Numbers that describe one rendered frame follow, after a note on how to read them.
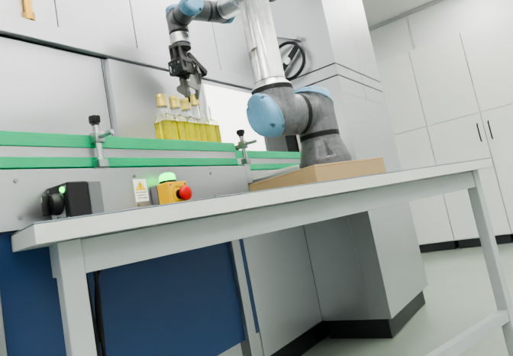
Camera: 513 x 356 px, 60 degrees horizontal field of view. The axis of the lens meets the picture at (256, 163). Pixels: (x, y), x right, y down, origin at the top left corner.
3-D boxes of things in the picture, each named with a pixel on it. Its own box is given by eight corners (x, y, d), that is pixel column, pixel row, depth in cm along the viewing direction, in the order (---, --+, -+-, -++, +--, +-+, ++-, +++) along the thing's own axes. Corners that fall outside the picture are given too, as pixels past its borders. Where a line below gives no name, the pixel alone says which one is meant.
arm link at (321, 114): (348, 127, 127) (337, 82, 128) (313, 130, 119) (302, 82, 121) (321, 138, 136) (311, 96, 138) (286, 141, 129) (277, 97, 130)
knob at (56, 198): (53, 216, 92) (37, 218, 89) (50, 195, 92) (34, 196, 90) (66, 213, 89) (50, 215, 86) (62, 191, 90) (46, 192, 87)
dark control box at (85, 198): (84, 224, 99) (79, 186, 100) (106, 218, 95) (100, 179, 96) (50, 228, 92) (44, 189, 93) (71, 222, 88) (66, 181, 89)
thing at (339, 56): (333, 121, 304) (308, 1, 315) (386, 105, 283) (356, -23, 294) (280, 112, 246) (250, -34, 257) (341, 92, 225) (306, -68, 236)
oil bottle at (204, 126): (207, 176, 165) (197, 121, 168) (218, 173, 162) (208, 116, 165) (197, 176, 161) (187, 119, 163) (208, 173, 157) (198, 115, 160)
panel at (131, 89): (264, 157, 223) (252, 93, 227) (269, 156, 221) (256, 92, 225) (117, 156, 148) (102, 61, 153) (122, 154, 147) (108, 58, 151)
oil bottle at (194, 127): (196, 176, 160) (186, 119, 163) (208, 173, 157) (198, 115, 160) (185, 176, 156) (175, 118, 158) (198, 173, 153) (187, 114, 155)
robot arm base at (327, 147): (362, 160, 126) (355, 127, 128) (330, 163, 116) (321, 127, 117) (323, 170, 137) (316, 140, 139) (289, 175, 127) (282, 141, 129)
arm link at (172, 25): (169, 0, 161) (160, 11, 168) (174, 28, 160) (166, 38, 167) (188, 2, 166) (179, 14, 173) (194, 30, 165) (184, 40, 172)
